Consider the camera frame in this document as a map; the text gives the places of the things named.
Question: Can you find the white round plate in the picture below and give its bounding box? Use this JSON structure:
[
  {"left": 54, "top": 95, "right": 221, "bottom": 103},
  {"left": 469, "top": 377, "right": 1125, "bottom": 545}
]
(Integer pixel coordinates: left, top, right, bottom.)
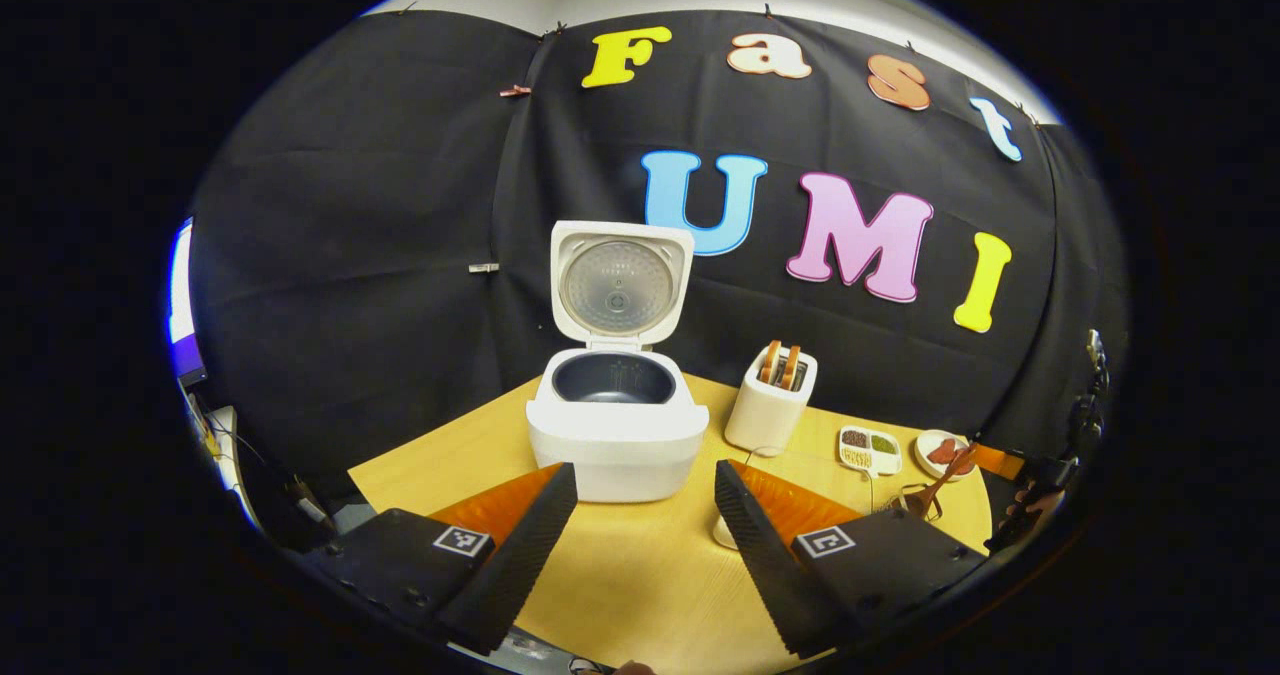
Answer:
[{"left": 915, "top": 429, "right": 977, "bottom": 482}]

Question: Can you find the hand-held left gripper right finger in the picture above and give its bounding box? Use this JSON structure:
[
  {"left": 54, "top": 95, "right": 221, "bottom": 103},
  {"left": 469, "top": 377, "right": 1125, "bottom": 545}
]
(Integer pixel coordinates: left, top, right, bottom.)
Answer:
[{"left": 714, "top": 459, "right": 991, "bottom": 659}]

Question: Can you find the white rice cooker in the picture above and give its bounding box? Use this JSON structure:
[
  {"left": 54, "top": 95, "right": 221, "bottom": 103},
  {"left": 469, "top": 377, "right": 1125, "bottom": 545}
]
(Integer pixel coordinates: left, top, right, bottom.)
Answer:
[{"left": 526, "top": 220, "right": 710, "bottom": 503}]

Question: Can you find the black backdrop cloth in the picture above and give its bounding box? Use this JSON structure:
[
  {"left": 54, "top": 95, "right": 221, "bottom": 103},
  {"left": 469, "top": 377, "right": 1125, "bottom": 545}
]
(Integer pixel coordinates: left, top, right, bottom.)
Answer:
[{"left": 190, "top": 10, "right": 1131, "bottom": 506}]

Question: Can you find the white toaster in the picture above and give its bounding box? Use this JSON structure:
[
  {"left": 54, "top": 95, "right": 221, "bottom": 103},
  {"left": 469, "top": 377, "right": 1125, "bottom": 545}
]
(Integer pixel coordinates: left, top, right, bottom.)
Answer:
[{"left": 724, "top": 343, "right": 819, "bottom": 456}]

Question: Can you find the bright white panel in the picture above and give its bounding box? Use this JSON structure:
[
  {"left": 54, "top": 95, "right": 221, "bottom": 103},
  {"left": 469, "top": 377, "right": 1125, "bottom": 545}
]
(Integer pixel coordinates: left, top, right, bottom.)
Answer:
[{"left": 168, "top": 218, "right": 208, "bottom": 388}]

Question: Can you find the clear wire chopstick holder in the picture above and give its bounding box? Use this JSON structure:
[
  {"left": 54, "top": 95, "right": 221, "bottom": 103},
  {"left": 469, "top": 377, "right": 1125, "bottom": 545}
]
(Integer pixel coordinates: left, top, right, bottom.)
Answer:
[{"left": 880, "top": 483, "right": 941, "bottom": 522}]

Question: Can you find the clear box of rice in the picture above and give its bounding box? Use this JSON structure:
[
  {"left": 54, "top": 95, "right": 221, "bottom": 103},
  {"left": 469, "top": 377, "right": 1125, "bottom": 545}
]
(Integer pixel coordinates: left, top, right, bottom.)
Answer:
[{"left": 712, "top": 450, "right": 876, "bottom": 552}]

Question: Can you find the white divided bean dish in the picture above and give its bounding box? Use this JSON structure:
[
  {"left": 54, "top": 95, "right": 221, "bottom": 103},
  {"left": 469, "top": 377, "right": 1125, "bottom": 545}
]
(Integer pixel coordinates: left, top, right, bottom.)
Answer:
[{"left": 838, "top": 425, "right": 903, "bottom": 478}]

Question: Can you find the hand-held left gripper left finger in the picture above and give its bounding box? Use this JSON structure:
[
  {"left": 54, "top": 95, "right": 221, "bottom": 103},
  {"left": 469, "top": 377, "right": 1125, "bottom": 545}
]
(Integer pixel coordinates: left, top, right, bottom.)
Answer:
[{"left": 300, "top": 462, "right": 579, "bottom": 656}]

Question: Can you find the brown wooden spoon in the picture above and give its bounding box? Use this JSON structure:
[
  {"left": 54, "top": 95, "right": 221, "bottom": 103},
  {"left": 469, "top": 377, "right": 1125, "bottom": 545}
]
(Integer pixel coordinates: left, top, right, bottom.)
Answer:
[{"left": 905, "top": 443, "right": 977, "bottom": 518}]

